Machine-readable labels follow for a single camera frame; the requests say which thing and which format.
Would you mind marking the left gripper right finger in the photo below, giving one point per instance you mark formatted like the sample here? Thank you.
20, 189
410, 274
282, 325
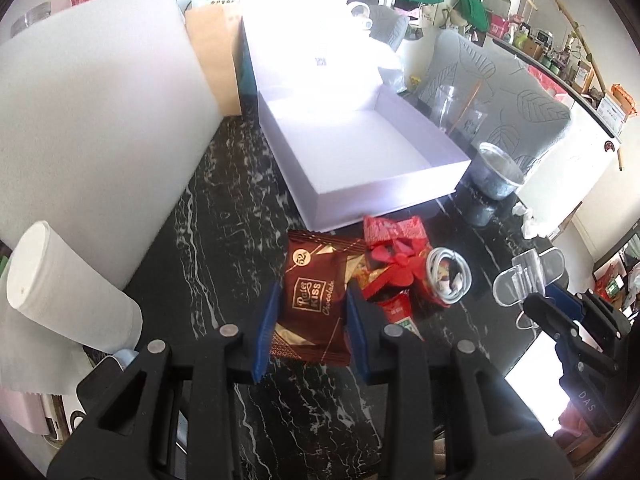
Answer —
456, 419

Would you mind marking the white baby bottle device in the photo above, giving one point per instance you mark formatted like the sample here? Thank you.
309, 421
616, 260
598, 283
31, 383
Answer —
360, 12

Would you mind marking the red cartoon snack bag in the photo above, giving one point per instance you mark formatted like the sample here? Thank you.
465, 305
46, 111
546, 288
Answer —
370, 274
422, 286

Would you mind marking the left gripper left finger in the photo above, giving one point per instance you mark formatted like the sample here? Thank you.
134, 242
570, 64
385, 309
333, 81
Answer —
131, 428

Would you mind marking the brown paper envelope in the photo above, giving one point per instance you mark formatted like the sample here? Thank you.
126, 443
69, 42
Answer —
214, 32

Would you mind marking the metal bowl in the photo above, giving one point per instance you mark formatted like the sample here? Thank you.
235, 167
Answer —
494, 172

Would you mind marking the grey chair far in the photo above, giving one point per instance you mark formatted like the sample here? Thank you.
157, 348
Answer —
388, 25

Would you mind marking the red ketchup sachet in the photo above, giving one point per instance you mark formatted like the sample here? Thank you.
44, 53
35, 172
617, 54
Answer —
398, 310

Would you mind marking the clear glass measuring jug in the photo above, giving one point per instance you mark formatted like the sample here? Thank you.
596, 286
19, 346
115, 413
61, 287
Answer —
458, 110

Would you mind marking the red plastic propeller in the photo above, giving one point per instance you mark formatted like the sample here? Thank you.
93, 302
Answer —
405, 261

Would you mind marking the lilac gift box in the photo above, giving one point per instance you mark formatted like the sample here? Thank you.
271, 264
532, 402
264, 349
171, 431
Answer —
346, 144

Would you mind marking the red text snack packet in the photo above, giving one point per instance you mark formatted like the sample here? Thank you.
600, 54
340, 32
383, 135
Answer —
379, 231

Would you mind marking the clear acrylic stand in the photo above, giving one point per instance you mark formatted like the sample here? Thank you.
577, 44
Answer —
530, 273

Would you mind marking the brown chocolate packet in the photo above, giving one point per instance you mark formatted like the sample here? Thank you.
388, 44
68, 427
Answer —
316, 272

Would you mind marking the grey leaf chair near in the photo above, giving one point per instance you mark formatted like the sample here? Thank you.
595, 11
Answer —
521, 117

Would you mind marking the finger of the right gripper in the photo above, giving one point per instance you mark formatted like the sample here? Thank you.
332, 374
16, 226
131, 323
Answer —
555, 324
566, 302

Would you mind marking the crumpled white tissue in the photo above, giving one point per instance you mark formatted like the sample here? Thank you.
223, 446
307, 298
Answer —
531, 227

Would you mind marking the white paper roll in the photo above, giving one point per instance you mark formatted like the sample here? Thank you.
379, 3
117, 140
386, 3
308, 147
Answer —
55, 288

